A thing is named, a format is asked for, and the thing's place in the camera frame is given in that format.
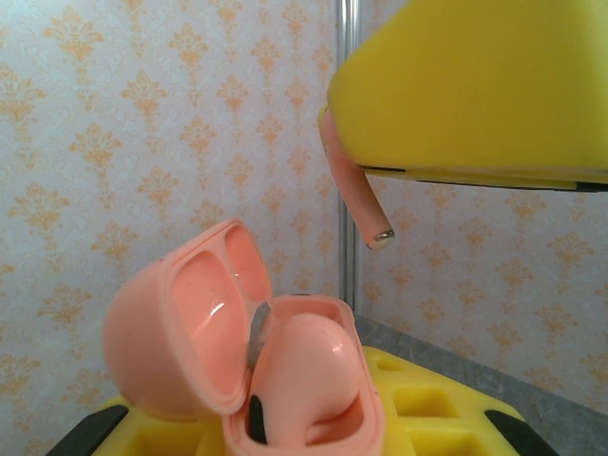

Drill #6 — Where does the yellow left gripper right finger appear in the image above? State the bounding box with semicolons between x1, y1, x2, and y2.
361;344;562;456

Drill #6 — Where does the pink earbud charging case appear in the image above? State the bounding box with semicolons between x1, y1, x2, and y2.
102;218;385;456

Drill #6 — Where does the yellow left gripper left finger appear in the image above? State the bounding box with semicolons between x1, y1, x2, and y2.
45;396;230;456

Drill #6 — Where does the aluminium frame post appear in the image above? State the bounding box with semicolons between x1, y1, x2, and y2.
335;0;363;313

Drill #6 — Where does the pink wireless earbud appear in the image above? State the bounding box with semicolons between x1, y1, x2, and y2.
245;313;363;447
322;107;396;253

